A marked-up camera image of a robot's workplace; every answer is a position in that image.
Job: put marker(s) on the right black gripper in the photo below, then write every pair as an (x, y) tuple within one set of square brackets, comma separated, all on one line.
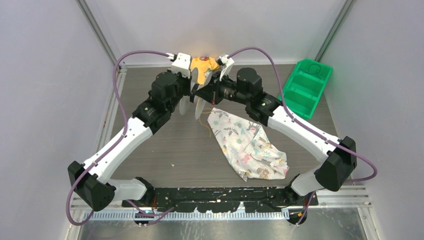
[(211, 93)]

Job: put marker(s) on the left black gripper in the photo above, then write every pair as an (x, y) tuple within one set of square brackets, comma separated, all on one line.
[(188, 81)]

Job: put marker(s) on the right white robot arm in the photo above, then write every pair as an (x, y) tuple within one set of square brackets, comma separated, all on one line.
[(334, 154)]

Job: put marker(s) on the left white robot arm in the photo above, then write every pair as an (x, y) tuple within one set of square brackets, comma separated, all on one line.
[(92, 178)]

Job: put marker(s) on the yellow printed cloth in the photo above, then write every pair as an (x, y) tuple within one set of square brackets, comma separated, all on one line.
[(204, 65)]

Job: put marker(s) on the white floral printed cloth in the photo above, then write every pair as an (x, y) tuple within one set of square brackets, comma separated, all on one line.
[(247, 147)]

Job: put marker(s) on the green plastic compartment bin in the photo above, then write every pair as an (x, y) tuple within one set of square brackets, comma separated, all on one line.
[(305, 86)]

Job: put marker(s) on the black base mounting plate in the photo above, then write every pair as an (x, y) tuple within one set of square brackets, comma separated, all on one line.
[(265, 199)]

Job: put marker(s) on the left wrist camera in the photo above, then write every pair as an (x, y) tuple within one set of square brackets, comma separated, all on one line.
[(181, 63)]

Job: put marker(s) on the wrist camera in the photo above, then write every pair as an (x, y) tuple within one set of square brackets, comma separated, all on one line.
[(181, 63), (225, 63)]

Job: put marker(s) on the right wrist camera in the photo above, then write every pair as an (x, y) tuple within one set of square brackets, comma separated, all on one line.
[(225, 63)]

